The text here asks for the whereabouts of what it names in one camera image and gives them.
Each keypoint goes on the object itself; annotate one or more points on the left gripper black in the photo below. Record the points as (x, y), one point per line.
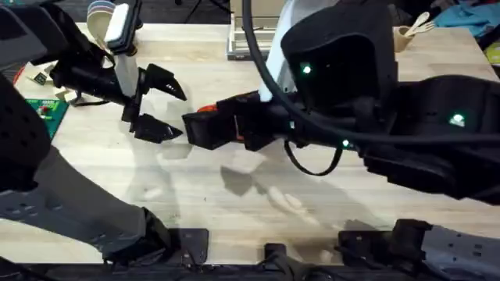
(90, 78)

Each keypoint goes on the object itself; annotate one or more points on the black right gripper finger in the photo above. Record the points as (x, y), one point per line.
(211, 139)
(209, 123)

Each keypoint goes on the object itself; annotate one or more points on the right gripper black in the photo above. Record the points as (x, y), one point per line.
(336, 47)

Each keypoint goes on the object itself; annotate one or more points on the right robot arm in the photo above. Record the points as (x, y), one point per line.
(429, 156)

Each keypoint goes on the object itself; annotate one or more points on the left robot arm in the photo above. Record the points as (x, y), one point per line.
(78, 210)

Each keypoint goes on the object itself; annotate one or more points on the right wrist upright flat plate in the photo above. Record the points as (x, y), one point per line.
(277, 58)

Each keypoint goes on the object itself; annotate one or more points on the wrist upright flat plate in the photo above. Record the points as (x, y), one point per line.
(277, 58)
(119, 23)

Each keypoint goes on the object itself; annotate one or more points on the beige cup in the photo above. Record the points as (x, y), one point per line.
(400, 41)

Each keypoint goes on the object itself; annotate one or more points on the cardboard box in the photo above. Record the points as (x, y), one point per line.
(269, 8)

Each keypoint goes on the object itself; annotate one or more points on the grey flat box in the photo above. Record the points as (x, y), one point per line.
(236, 47)

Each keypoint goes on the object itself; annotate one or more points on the left wrist upright flat plate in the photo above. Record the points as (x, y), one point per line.
(119, 23)

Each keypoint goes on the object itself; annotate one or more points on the wooden fork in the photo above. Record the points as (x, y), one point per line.
(427, 27)

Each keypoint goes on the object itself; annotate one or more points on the green board with blocks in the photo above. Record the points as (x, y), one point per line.
(54, 113)

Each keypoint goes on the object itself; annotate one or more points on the small printed card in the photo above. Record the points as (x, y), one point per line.
(40, 78)

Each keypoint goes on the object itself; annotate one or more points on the blue cloth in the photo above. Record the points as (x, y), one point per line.
(468, 17)

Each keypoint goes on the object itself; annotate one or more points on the yellow green object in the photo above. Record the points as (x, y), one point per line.
(495, 52)

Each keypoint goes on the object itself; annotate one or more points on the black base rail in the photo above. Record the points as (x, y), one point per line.
(195, 250)

